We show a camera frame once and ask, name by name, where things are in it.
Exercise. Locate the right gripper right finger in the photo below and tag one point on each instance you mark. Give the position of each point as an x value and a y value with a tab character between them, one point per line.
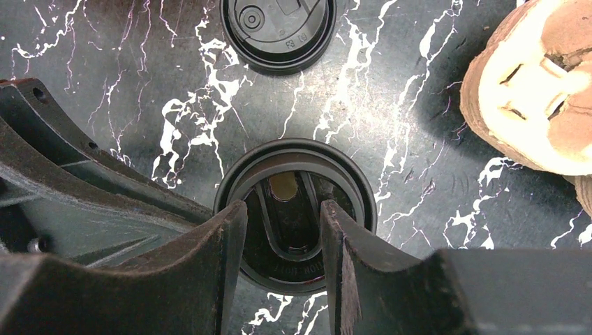
375	288

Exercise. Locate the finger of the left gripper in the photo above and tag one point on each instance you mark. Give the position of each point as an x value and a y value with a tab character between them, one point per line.
62	194

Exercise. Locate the black cup lids stack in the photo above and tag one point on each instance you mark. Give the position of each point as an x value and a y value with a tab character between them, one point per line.
278	37

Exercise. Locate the stack of pulp cup carriers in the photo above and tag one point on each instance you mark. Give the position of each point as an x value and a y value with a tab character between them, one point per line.
528	93

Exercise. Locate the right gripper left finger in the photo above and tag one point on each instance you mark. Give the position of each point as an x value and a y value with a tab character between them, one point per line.
183	287

